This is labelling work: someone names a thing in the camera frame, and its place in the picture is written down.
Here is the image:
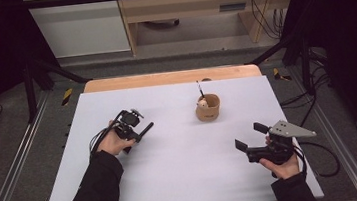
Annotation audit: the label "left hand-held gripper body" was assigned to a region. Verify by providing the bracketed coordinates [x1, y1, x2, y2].
[111, 107, 147, 144]

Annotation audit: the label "tan brush holder cup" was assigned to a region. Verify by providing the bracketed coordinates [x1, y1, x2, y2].
[193, 91, 223, 124]

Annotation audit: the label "beige wooden desk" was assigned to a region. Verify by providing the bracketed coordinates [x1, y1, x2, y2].
[115, 0, 307, 58]

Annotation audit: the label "dark desk label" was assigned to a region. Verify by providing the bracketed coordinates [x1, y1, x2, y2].
[218, 2, 247, 14]

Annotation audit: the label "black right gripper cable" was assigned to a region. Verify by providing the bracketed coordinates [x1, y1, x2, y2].
[291, 137, 342, 182]

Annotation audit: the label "person's right hand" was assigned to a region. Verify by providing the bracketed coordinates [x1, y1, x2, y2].
[258, 152, 302, 182]

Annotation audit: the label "person's left hand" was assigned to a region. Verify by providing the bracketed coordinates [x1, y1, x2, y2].
[93, 117, 138, 158]

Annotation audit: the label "light wooden table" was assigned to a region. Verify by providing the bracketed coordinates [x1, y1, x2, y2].
[82, 62, 262, 95]

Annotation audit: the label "black floor cables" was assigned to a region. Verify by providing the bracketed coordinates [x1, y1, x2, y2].
[275, 48, 338, 131]

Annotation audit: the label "yellow black tape marker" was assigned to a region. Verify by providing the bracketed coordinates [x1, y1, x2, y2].
[60, 87, 75, 107]
[272, 66, 293, 83]

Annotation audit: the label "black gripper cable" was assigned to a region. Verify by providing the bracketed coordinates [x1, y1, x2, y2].
[291, 137, 342, 182]
[85, 110, 130, 158]

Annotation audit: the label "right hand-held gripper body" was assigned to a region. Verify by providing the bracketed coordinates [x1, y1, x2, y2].
[242, 115, 321, 170]

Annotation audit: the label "small white animal figurine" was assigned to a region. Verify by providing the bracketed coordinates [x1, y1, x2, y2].
[196, 97, 210, 110]

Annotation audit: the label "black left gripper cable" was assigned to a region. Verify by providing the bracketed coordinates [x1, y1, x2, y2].
[85, 110, 130, 158]

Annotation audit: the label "black hanging cables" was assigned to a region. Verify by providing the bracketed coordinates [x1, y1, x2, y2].
[249, 0, 289, 41]

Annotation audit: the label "thin black cosmetic brush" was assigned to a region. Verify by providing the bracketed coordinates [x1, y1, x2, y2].
[196, 80, 206, 99]

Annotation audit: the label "black metal stand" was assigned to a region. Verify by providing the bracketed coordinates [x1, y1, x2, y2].
[20, 53, 96, 124]
[243, 29, 318, 102]

